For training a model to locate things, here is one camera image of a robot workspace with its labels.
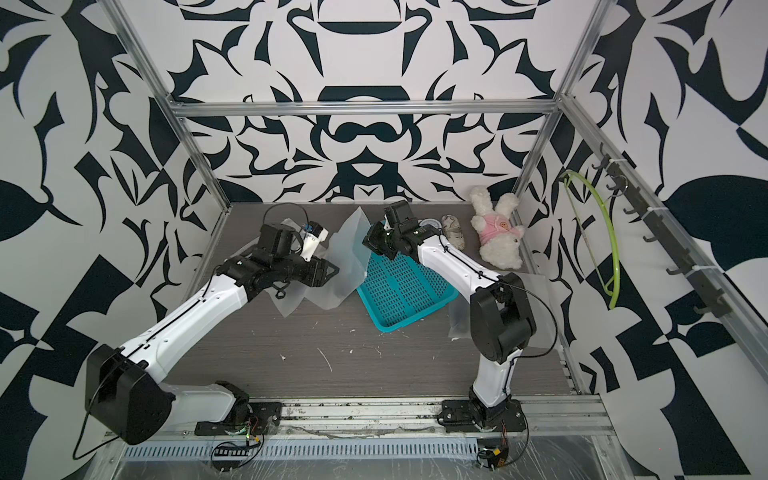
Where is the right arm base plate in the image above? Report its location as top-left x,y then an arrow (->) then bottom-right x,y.
436,398 -> 527,433

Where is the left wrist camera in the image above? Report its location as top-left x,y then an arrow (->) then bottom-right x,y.
301,221 -> 329,262

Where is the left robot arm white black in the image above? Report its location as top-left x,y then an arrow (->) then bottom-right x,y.
85,221 -> 339,445

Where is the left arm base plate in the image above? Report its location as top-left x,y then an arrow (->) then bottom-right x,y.
194,401 -> 283,437

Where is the white plush bunny pink shirt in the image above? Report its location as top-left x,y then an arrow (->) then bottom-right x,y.
470,186 -> 525,270

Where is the translucent zip-top bag bottom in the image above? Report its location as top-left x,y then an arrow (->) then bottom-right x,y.
305,207 -> 372,310

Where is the black wall hook rack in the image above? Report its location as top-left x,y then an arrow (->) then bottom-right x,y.
593,145 -> 733,319

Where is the teal plastic basket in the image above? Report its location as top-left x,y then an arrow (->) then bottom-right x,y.
357,254 -> 458,333

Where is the small white round clock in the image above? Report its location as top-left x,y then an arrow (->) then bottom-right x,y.
419,218 -> 442,231

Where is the green plastic hanger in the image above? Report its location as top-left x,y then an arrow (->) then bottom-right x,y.
559,170 -> 621,311

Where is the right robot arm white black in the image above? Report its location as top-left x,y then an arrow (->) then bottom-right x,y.
363,201 -> 537,409

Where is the aluminium frame rail front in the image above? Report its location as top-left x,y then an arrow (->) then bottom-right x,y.
101,394 -> 619,445

